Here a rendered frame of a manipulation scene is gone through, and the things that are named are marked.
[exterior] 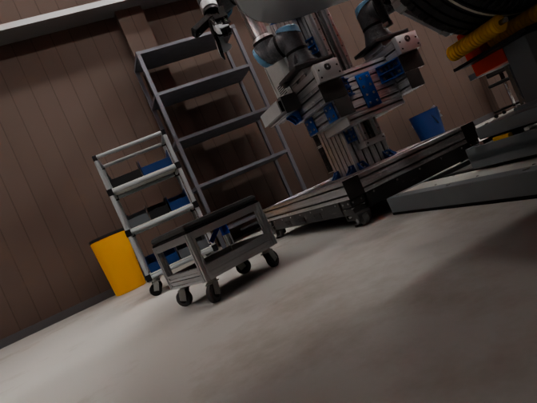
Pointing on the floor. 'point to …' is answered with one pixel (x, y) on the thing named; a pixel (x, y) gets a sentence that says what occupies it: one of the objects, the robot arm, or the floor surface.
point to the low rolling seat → (210, 221)
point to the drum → (118, 261)
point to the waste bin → (427, 123)
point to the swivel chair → (504, 86)
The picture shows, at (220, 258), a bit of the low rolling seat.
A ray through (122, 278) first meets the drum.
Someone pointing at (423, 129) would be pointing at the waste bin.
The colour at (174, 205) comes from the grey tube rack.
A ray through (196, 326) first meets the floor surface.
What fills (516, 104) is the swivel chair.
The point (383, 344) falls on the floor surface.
